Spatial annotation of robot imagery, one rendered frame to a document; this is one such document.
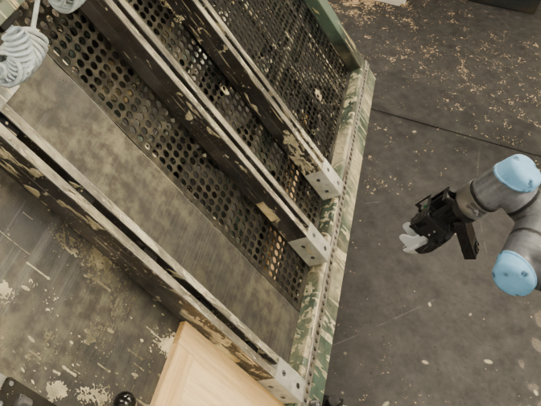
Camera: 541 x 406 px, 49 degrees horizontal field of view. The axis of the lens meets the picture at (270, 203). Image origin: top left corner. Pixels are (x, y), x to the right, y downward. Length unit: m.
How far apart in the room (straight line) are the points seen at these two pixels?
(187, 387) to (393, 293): 1.76
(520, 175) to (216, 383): 0.79
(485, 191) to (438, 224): 0.14
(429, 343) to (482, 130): 1.62
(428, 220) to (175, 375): 0.62
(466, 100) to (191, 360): 3.17
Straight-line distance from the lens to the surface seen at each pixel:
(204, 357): 1.40
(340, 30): 2.55
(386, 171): 3.49
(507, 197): 1.20
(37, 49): 1.04
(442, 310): 2.98
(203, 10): 1.70
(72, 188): 1.16
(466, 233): 1.30
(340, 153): 2.20
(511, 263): 1.12
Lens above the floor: 2.38
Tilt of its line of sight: 48 degrees down
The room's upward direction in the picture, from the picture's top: 6 degrees clockwise
